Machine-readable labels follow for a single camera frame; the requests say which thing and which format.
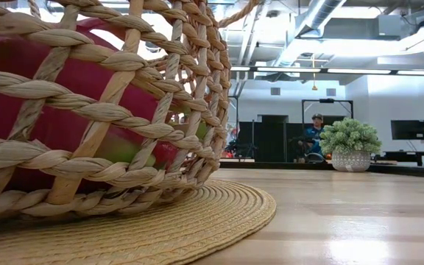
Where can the black partition panel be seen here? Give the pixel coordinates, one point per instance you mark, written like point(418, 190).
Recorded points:
point(267, 143)

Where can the person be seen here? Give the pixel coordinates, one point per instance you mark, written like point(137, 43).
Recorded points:
point(313, 134)

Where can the yellow hanging tag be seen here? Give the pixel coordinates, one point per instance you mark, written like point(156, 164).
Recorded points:
point(314, 87)

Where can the silver ventilation duct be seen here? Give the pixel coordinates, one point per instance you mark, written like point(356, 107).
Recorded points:
point(322, 14)

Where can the round woven straw placemat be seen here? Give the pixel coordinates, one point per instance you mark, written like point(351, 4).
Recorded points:
point(160, 228)

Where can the green potted plant white pot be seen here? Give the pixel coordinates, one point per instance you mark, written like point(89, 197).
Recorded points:
point(350, 140)

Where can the white ceiling light tube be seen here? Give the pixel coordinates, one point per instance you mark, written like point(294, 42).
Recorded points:
point(240, 68)
point(422, 73)
point(289, 69)
point(359, 71)

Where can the black monitor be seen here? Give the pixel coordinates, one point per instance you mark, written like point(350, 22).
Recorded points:
point(407, 129)

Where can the pink dragon fruit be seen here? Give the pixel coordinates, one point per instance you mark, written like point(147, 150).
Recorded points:
point(76, 79)

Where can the green pear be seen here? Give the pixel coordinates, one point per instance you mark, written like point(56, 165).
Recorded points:
point(201, 129)

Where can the black desk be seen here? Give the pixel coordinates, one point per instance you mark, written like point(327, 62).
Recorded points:
point(414, 154)

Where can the black camera gantry frame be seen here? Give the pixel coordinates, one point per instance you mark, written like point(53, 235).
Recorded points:
point(326, 100)

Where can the grey wall vent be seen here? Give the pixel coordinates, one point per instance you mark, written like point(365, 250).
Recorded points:
point(331, 92)
point(275, 91)

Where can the red apple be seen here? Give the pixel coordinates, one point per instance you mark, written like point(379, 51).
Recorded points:
point(166, 156)

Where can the black office chair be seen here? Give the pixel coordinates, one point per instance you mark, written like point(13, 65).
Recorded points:
point(315, 158)

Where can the green apple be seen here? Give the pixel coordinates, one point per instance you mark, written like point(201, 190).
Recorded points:
point(123, 151)

